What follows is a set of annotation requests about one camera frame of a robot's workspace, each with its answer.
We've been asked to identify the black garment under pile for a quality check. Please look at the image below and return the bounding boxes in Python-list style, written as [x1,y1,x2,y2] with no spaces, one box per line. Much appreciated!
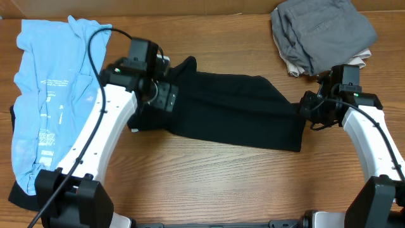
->
[8,104,41,212]

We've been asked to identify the folded grey trousers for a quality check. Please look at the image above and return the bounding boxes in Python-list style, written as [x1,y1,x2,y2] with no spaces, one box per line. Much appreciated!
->
[270,0,378,77]

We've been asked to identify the folded white garment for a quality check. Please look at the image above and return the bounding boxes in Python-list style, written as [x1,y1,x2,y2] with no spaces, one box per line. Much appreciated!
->
[272,8,372,78]

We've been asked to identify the light blue t-shirt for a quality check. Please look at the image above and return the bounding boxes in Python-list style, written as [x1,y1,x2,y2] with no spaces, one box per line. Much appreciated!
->
[11,16,111,196]

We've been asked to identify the black t-shirt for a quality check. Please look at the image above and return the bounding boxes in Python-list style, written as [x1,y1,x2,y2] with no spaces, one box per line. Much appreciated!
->
[127,56,306,152]

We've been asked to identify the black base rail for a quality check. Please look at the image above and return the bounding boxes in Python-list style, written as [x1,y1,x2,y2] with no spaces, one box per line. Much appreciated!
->
[136,219,300,228]

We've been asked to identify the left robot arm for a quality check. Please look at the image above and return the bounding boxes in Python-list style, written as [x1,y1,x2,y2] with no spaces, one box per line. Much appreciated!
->
[35,37,178,228]

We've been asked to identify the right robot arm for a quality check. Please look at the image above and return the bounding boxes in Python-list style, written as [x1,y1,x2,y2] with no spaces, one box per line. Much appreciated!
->
[299,91,404,227]

